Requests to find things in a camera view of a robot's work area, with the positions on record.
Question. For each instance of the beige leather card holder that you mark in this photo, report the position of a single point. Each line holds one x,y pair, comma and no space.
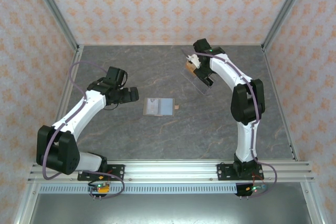
166,107

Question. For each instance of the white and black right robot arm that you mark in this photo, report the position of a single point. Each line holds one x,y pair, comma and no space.
225,69

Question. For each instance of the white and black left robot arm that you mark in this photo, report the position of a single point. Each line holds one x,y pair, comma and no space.
95,102

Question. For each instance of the black card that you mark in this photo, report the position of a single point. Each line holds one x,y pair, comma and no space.
209,82

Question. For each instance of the orange card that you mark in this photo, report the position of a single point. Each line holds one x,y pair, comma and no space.
189,67

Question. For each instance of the clear acrylic card stand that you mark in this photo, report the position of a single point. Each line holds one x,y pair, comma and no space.
195,83

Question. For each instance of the grey printed card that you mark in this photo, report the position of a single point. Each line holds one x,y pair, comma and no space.
152,107

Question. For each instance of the grey metal panel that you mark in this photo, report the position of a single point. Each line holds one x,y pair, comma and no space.
170,208

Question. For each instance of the aluminium side rail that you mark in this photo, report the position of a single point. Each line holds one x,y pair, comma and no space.
281,103
74,58

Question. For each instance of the aluminium mounting rail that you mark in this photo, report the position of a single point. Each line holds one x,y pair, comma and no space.
170,171

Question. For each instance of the aluminium frame post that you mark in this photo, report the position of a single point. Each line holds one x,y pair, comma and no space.
286,9
54,9

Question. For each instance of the aluminium frame leg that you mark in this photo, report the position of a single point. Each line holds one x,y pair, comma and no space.
26,203
313,203

